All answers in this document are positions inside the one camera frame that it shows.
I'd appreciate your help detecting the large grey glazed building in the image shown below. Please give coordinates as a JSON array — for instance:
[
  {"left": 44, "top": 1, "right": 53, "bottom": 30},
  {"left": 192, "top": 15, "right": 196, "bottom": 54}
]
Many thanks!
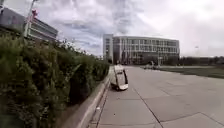
[{"left": 102, "top": 33, "right": 181, "bottom": 66}]

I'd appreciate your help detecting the concrete kerb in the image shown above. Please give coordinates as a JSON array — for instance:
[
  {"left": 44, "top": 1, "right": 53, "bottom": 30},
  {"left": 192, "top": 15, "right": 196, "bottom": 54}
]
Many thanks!
[{"left": 61, "top": 71, "right": 113, "bottom": 128}]

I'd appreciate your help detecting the grey concrete paved plaza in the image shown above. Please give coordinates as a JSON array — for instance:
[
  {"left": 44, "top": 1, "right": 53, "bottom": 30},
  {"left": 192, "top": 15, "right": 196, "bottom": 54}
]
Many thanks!
[{"left": 88, "top": 65, "right": 224, "bottom": 128}]

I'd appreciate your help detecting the green hedge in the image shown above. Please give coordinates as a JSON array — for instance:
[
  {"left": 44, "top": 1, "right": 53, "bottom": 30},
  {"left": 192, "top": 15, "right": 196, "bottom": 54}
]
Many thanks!
[{"left": 0, "top": 31, "right": 111, "bottom": 128}]

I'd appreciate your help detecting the grey building with horizontal bands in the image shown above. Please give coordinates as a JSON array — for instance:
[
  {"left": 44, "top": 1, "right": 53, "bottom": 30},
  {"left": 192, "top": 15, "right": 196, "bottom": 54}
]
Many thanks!
[{"left": 0, "top": 7, "right": 59, "bottom": 43}]

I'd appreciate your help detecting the row of trees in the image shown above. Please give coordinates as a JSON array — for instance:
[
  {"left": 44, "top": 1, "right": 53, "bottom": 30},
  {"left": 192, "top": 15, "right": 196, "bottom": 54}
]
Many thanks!
[{"left": 166, "top": 55, "right": 224, "bottom": 67}]

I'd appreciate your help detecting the grass strip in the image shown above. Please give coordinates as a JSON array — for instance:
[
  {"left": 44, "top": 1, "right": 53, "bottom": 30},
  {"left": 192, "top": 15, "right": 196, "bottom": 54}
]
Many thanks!
[{"left": 159, "top": 66, "right": 224, "bottom": 80}]

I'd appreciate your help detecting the pole with red flag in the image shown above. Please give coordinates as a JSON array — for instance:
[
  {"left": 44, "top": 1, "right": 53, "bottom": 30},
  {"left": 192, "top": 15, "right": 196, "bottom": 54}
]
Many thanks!
[{"left": 22, "top": 0, "right": 39, "bottom": 38}]

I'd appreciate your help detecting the small robot with white frame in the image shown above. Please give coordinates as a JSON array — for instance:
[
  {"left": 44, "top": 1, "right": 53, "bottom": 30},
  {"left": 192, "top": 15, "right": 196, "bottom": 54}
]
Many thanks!
[{"left": 109, "top": 64, "right": 130, "bottom": 92}]

